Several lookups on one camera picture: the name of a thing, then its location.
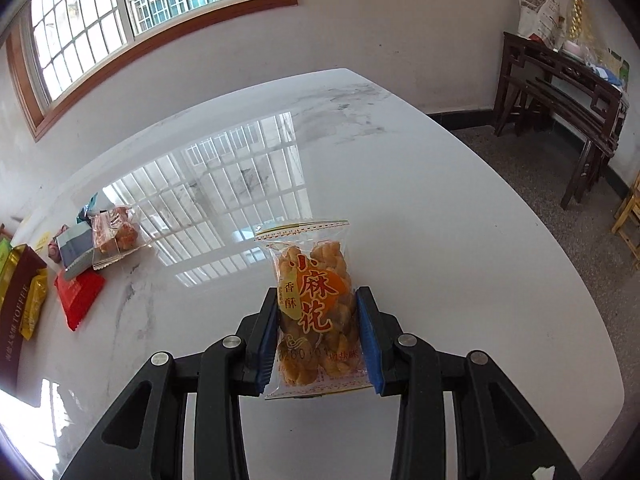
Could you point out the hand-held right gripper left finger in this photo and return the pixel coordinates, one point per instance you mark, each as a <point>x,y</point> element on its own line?
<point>265,345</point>

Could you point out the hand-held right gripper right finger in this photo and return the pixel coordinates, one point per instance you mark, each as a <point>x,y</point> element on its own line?
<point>371,345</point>

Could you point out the fried dough twist packet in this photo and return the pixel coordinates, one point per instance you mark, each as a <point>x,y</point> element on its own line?
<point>116,235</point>
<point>315,290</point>

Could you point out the maroon snack box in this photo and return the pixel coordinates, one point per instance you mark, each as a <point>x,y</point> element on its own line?
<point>17,320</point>

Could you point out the red snack packet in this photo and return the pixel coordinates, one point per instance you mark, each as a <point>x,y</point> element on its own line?
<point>77,295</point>

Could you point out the grey snack packet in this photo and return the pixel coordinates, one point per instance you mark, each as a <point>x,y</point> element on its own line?
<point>75,250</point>

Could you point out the teal white snack packet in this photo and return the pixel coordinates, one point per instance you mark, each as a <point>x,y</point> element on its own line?
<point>95,205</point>

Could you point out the pink snack packet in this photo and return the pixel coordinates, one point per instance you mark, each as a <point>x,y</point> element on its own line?
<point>53,249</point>

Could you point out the yellow snack packet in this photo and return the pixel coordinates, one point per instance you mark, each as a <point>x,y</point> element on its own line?
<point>35,305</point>

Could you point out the green snack packet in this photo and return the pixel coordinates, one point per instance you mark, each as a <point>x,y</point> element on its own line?
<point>4,260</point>

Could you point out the light wooden stool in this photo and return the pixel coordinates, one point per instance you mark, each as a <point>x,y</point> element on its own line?
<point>630,220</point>

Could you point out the dark wooden side table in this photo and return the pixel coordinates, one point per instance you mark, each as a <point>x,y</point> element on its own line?
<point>565,90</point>

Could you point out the pink flat box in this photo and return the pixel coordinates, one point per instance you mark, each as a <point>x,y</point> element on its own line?
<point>575,50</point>

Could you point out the wooden framed barred window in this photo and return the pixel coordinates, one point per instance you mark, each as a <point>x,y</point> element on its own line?
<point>150,5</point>

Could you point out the white printed paper bag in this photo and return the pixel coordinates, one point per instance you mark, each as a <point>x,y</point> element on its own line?
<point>537,12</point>

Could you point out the green white box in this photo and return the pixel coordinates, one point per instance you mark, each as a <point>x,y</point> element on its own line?
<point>619,67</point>

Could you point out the gold ornament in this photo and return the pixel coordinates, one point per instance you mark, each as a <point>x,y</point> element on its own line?
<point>580,17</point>

